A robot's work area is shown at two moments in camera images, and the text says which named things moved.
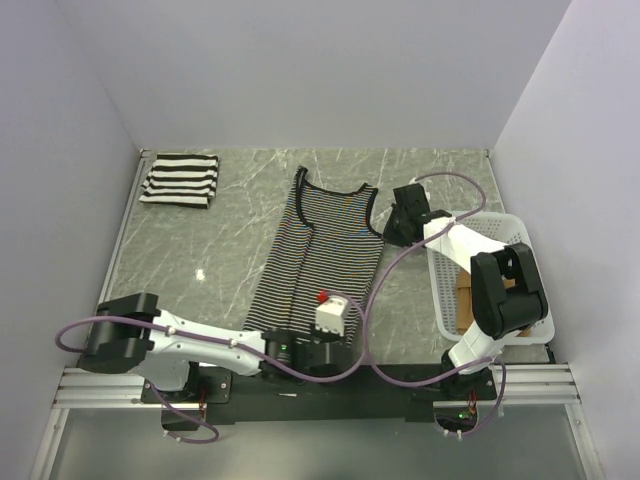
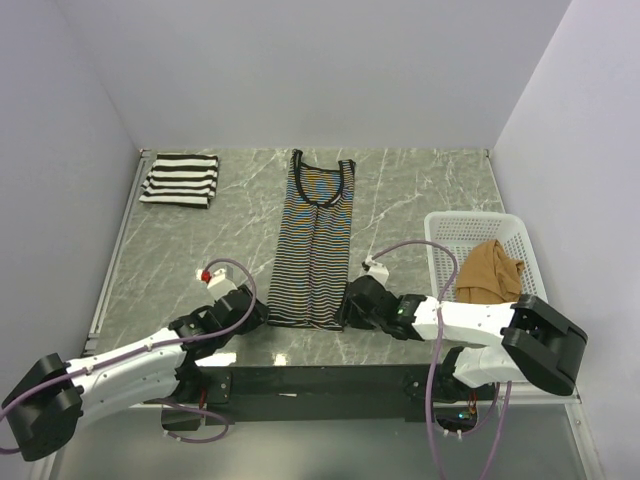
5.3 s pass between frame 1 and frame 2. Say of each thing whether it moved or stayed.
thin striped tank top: moved
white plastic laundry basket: stayed
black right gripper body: moved
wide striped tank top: stayed
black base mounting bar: stayed
